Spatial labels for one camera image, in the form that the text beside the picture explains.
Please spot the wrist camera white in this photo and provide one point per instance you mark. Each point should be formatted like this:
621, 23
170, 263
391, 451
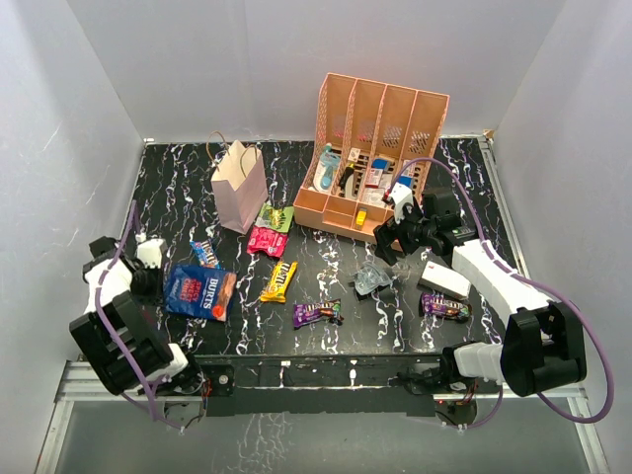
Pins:
402, 201
150, 251

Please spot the small yellow box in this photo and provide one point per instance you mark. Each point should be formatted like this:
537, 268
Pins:
360, 218

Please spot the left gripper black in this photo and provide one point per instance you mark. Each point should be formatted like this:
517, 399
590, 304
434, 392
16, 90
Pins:
156, 295

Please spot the clear silver snack wrapper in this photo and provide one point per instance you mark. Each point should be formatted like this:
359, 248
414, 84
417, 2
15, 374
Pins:
370, 278

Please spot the orange desk file organizer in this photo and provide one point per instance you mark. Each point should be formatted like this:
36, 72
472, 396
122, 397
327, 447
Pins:
363, 120

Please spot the blue white item pack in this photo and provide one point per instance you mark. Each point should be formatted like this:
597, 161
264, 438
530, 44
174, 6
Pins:
408, 174

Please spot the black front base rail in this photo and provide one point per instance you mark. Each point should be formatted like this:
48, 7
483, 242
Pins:
408, 384

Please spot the yellow M&M's packet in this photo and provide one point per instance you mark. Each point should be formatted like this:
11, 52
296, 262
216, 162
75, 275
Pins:
276, 289

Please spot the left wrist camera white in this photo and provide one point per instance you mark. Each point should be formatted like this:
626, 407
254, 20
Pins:
150, 251

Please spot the pink candy packet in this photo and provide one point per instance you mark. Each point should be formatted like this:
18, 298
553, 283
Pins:
268, 241

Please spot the pale pink paper bag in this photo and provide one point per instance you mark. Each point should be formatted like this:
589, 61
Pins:
239, 185

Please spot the black yellow utility knife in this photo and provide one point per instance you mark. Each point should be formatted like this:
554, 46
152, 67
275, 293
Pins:
347, 181

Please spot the light blue tape dispenser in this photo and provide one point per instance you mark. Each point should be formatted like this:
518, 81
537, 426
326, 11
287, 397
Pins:
326, 169

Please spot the purple M&M's packet centre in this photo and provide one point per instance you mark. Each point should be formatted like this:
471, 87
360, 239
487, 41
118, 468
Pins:
307, 313

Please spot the aluminium frame rail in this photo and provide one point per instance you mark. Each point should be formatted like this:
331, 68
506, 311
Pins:
286, 429

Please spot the white rectangular box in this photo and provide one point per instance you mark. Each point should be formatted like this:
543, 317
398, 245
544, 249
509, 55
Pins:
445, 281

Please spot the white plastic packet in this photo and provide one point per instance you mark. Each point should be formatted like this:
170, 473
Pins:
374, 197

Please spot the blue Burts chips bag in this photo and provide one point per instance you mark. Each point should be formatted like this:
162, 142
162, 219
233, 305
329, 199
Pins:
199, 292

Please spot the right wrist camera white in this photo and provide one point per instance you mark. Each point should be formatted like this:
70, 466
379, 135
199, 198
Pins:
402, 201

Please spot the purple M&M's packet right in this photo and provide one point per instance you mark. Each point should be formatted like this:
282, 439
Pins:
434, 305

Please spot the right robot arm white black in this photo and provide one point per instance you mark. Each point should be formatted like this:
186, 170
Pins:
543, 346

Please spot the blue M&M's packet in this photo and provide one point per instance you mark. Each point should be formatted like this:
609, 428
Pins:
205, 254

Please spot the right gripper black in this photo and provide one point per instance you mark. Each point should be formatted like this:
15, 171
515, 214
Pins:
385, 236

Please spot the green candy packet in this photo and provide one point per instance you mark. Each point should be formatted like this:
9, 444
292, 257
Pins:
277, 219

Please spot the purple m&m's packet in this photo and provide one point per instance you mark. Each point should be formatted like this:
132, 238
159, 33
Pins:
434, 305
307, 313

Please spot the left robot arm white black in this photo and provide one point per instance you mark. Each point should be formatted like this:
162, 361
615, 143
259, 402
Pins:
117, 335

